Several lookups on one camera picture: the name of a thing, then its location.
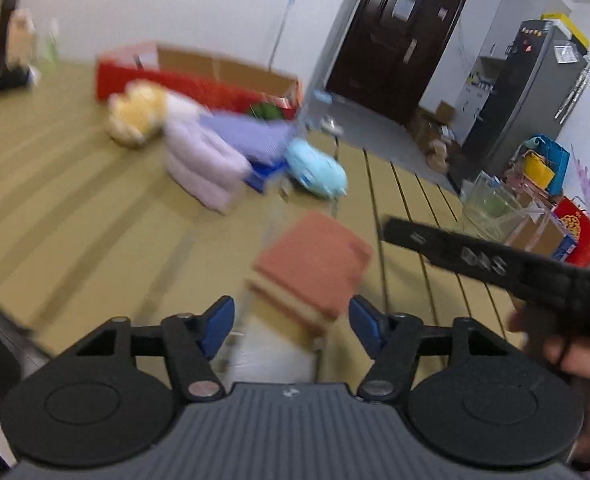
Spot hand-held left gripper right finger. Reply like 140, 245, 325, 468
349, 296, 516, 403

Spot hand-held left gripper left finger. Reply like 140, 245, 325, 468
75, 296, 236, 402

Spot orange pink block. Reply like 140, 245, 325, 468
245, 211, 373, 336

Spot light blue plush toy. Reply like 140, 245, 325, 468
285, 139, 348, 200

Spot taped cardboard box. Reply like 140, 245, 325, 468
505, 210, 578, 261

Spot white ball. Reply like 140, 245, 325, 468
225, 325, 321, 386

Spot red gift box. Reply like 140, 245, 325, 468
552, 197, 590, 267

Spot clear glass cup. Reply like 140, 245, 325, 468
462, 172, 530, 241

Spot yellow bag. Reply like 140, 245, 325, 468
522, 152, 556, 186

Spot blue shopping bag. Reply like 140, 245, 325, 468
525, 135, 570, 196

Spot grey refrigerator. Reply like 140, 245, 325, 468
450, 20, 590, 196

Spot cardboard boxes by door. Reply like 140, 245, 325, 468
407, 102, 468, 173

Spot purple striped cloth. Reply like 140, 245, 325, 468
200, 112, 296, 166

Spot slatted folding table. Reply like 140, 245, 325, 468
0, 57, 530, 396

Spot yellow plush toy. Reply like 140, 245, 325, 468
106, 82, 168, 148

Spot red cardboard box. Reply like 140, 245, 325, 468
95, 42, 303, 121

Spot yellow box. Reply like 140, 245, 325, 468
542, 10, 590, 48

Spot dark brown door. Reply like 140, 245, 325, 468
325, 0, 468, 126

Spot mop stick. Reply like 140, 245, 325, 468
270, 0, 296, 73

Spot green spray bottle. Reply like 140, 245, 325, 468
42, 20, 61, 73

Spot beige lidded container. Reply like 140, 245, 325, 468
8, 9, 38, 68

